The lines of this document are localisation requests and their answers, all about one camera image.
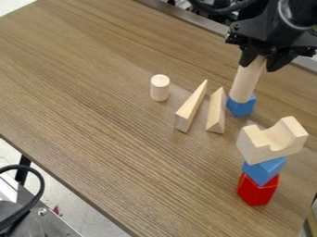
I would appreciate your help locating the small blue cube block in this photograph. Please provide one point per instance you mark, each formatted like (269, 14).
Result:
(241, 107)

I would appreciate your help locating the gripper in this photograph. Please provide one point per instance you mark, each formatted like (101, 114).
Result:
(270, 28)

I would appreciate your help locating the red cube block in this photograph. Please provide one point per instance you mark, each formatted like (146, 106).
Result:
(258, 191)

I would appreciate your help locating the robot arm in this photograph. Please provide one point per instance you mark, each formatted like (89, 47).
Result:
(231, 6)

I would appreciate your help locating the long wooden cylinder block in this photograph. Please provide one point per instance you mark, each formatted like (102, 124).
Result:
(247, 80)

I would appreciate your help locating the short wooden cylinder block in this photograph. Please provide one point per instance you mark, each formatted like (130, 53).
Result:
(159, 87)

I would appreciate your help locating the wooden triangular prism block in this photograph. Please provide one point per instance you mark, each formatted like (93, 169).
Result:
(217, 113)

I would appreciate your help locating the wooden arch block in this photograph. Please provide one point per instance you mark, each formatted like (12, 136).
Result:
(271, 140)

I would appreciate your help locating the long wooden wedge block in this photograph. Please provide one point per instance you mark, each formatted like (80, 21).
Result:
(191, 107)

